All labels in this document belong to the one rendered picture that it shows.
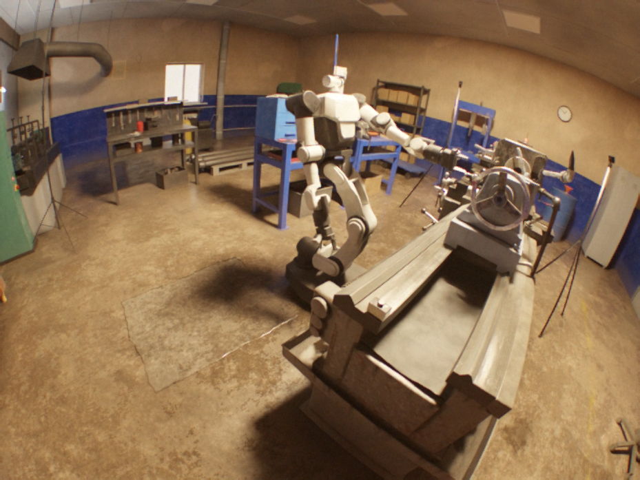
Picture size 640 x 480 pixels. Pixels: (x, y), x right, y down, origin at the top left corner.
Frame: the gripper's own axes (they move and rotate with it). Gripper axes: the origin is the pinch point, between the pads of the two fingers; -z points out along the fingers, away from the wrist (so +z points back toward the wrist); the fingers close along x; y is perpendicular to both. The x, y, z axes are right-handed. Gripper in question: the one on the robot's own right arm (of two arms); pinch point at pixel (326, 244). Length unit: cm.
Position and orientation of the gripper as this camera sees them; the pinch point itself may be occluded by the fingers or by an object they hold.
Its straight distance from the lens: 142.9
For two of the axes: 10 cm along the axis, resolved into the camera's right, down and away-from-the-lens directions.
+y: 7.2, -3.2, 6.2
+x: 6.6, 0.4, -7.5
